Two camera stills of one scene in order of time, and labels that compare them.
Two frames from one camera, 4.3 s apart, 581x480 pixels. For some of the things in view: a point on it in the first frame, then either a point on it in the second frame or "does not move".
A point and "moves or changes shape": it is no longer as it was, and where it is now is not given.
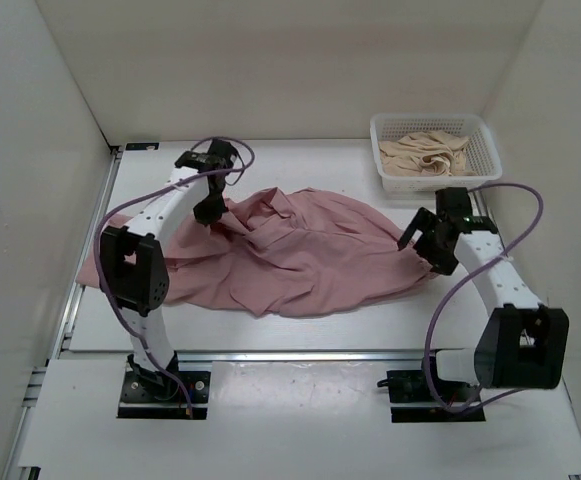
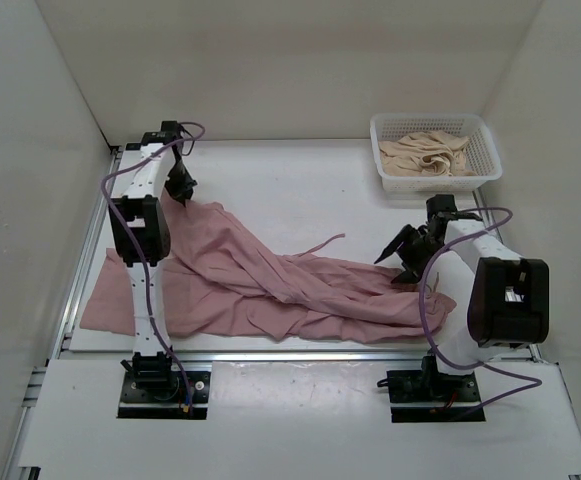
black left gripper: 209,216 to 184,191
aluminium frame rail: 59,336 does not move
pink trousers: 282,251 moves or changes shape
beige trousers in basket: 425,153 does not move
